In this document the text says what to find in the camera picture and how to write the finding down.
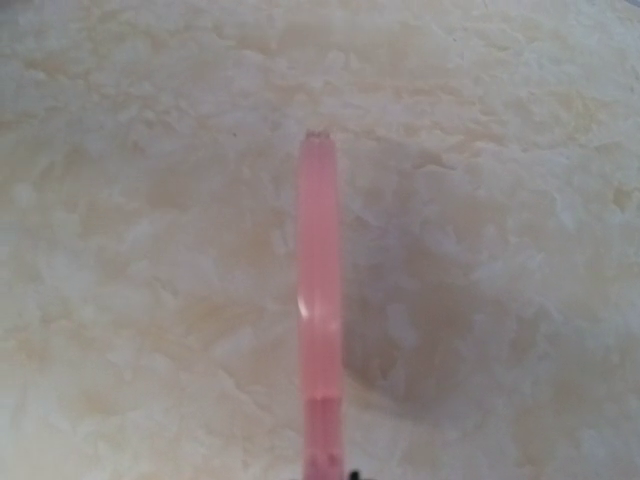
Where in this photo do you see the pink plastic hand brush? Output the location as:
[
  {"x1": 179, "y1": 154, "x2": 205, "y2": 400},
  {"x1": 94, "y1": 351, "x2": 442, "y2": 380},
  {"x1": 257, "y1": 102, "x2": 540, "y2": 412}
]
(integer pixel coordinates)
[{"x1": 296, "y1": 131, "x2": 345, "y2": 479}]

